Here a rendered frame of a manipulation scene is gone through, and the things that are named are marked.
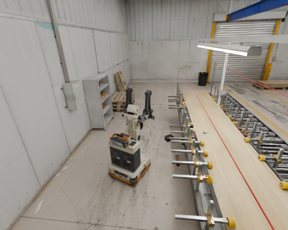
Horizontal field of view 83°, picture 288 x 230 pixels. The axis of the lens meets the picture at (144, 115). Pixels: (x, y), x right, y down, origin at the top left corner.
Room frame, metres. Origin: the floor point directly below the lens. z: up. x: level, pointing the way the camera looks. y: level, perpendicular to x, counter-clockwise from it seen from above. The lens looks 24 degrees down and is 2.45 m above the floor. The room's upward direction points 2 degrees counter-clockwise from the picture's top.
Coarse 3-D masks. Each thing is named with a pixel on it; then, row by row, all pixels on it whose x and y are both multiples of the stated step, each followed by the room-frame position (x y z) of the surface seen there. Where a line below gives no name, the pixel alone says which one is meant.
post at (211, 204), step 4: (212, 200) 0.99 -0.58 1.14; (208, 204) 0.99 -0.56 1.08; (212, 204) 0.96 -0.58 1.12; (208, 208) 0.98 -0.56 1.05; (212, 208) 0.96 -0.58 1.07; (208, 212) 0.97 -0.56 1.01; (212, 212) 0.96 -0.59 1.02; (204, 224) 1.00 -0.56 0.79; (204, 228) 0.98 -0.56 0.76; (208, 228) 0.96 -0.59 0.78
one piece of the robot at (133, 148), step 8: (112, 136) 2.45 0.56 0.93; (120, 136) 2.36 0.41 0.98; (112, 144) 2.45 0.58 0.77; (128, 144) 2.37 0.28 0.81; (136, 144) 2.36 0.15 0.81; (112, 152) 2.46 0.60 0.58; (120, 152) 2.37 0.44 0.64; (128, 152) 2.28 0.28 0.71; (136, 152) 2.32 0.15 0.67; (112, 160) 2.47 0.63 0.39; (120, 160) 2.38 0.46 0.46; (128, 160) 2.28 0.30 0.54; (136, 160) 2.31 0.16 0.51; (128, 168) 2.29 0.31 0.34; (136, 168) 2.29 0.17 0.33
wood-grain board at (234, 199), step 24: (192, 96) 4.62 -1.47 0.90; (192, 120) 3.03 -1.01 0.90; (216, 120) 3.00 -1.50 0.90; (216, 144) 2.16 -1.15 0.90; (240, 144) 2.14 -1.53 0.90; (216, 168) 1.63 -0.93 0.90; (240, 168) 1.62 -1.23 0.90; (264, 168) 1.60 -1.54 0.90; (216, 192) 1.27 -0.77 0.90; (240, 192) 1.26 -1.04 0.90; (264, 192) 1.25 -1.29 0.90; (240, 216) 0.99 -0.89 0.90; (264, 216) 0.99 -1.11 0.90
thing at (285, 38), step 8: (200, 40) 3.74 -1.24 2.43; (208, 40) 3.04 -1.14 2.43; (216, 40) 2.58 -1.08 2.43; (224, 40) 2.22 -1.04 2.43; (232, 40) 1.96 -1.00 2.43; (240, 40) 1.75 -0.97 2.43; (248, 40) 1.58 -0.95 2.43; (256, 40) 1.44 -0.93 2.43; (264, 40) 1.33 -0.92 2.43; (272, 40) 1.23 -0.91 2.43; (280, 40) 1.14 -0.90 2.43; (224, 64) 3.90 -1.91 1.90; (224, 72) 3.89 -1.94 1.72
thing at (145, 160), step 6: (144, 156) 2.69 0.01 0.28; (144, 162) 2.51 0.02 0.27; (150, 162) 2.69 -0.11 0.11; (108, 168) 2.44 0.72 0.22; (114, 168) 2.38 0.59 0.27; (120, 168) 2.36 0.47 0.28; (138, 168) 2.35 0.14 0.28; (144, 168) 2.47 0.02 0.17; (114, 174) 2.37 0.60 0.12; (132, 174) 2.20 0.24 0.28; (138, 174) 2.26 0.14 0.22; (126, 180) 2.23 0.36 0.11; (132, 180) 2.16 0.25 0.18; (138, 180) 2.24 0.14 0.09
